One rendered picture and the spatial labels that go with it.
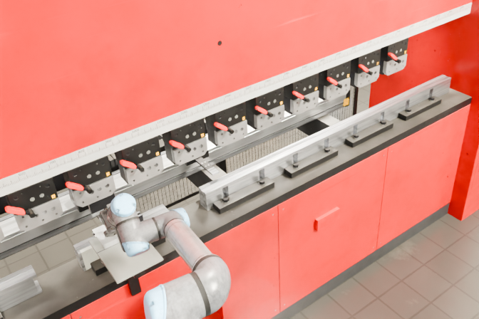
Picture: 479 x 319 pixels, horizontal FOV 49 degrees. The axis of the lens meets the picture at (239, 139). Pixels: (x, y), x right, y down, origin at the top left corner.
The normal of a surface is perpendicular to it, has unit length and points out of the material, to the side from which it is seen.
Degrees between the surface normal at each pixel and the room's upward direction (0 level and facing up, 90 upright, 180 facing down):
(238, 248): 90
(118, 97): 90
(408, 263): 0
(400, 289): 0
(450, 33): 90
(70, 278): 0
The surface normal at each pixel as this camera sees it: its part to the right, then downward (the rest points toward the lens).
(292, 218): 0.58, 0.41
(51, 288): -0.06, -0.84
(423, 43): -0.81, 0.35
